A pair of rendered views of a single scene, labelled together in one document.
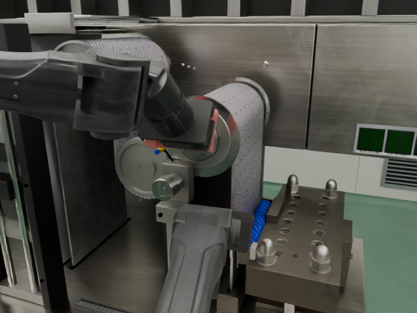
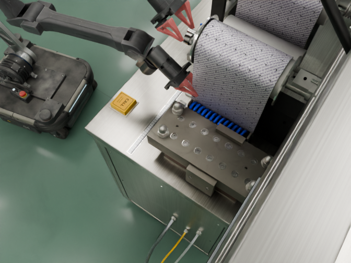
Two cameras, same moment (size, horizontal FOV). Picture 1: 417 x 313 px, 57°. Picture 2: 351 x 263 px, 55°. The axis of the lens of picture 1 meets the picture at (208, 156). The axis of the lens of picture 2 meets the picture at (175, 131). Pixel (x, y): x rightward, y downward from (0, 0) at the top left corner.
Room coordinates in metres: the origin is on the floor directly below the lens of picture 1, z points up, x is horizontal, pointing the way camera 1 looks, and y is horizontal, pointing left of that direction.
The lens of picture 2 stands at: (0.74, -0.66, 1.98)
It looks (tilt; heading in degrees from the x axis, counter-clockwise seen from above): 63 degrees down; 105
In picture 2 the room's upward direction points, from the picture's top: straight up
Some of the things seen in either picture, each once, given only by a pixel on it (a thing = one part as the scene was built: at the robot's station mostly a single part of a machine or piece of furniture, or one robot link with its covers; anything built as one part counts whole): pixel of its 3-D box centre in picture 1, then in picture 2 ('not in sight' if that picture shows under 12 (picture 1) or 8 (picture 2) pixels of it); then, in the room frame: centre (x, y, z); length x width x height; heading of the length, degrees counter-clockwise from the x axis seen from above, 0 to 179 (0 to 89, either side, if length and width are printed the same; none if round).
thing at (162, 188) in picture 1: (164, 188); (188, 38); (0.59, 0.07, 1.18); 0.04 x 0.02 x 0.04; 70
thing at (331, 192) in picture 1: (331, 187); (253, 186); (0.88, -0.31, 1.05); 0.04 x 0.04 x 0.04
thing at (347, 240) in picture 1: (345, 252); (200, 181); (0.72, -0.30, 0.96); 0.10 x 0.03 x 0.11; 160
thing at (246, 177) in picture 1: (247, 190); (224, 102); (0.74, -0.08, 1.11); 0.23 x 0.01 x 0.18; 160
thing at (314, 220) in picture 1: (303, 233); (212, 152); (0.74, -0.21, 1.00); 0.40 x 0.16 x 0.06; 160
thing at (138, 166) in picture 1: (170, 149); (258, 50); (0.81, 0.08, 1.17); 0.26 x 0.12 x 0.12; 160
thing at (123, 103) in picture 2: not in sight; (123, 103); (0.38, -0.06, 0.91); 0.07 x 0.07 x 0.02; 70
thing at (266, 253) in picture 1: (266, 249); (177, 107); (0.60, -0.11, 1.05); 0.04 x 0.04 x 0.04
